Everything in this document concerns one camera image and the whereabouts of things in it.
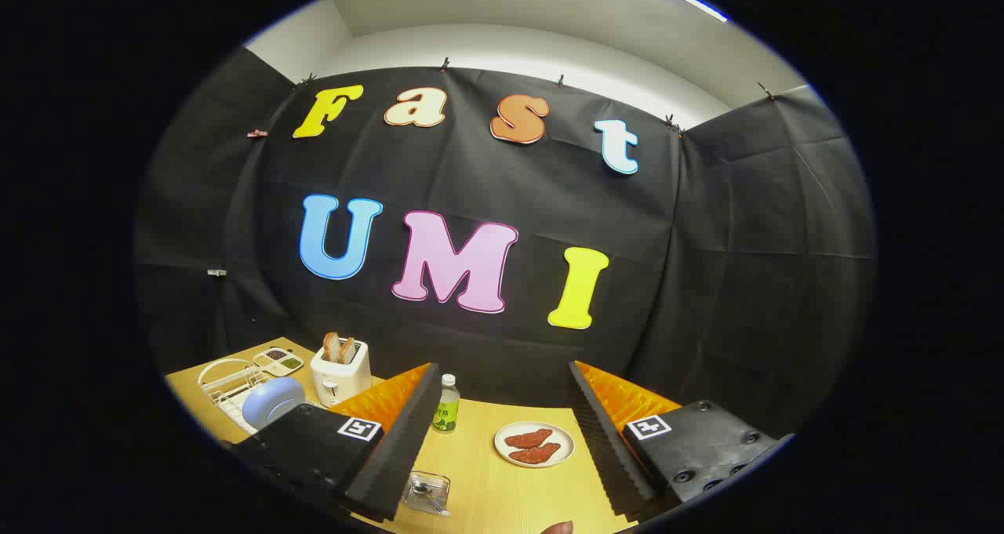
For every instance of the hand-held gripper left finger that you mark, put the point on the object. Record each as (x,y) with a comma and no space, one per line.
(392,463)

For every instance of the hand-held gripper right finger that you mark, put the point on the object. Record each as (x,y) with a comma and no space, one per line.
(612,455)

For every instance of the metal spoon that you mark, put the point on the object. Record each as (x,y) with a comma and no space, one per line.
(423,488)

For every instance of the blue plate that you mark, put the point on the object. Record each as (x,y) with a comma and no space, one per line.
(271,402)

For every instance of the cream plate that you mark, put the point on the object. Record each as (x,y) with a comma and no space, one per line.
(565,440)

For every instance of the green label drink bottle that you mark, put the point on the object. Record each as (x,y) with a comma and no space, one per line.
(445,416)

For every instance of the red meat slice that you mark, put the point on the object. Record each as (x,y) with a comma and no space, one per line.
(536,454)
(529,438)

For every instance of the white toaster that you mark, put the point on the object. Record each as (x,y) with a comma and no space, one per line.
(345,373)

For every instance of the toast bread slice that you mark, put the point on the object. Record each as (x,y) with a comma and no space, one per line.
(331,347)
(347,350)

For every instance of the compartment seasoning tray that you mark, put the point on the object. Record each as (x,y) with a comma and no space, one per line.
(278,361)

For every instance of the black backdrop cloth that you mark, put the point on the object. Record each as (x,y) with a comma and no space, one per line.
(486,173)

